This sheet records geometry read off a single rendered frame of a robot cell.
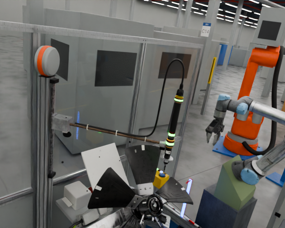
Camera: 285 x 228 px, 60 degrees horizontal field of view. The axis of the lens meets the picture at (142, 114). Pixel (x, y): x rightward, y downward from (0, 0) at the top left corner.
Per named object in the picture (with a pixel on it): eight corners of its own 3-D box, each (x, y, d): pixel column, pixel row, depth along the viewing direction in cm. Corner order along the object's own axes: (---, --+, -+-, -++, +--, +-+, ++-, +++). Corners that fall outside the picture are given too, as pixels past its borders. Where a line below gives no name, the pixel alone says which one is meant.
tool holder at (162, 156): (156, 160, 134) (159, 144, 130) (157, 154, 140) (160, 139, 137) (172, 163, 133) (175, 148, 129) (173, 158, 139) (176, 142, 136)
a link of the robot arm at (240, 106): (251, 101, 160) (234, 97, 166) (245, 105, 151) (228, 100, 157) (248, 112, 163) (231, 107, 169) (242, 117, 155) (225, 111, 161)
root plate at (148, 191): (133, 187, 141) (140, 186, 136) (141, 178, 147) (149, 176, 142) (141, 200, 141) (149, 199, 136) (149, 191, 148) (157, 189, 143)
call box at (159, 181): (144, 180, 198) (146, 169, 194) (152, 176, 205) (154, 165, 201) (159, 191, 188) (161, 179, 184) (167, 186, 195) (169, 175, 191)
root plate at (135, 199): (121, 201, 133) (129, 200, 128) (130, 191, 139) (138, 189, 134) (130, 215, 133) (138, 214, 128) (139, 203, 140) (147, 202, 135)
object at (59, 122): (49, 129, 139) (49, 116, 136) (55, 125, 145) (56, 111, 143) (66, 133, 138) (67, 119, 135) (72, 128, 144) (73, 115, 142)
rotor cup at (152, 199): (126, 205, 137) (141, 203, 128) (141, 188, 147) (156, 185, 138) (140, 226, 138) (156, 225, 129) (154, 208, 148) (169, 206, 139)
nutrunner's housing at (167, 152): (162, 164, 136) (178, 83, 120) (162, 160, 139) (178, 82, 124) (168, 165, 135) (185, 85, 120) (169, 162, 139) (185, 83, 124)
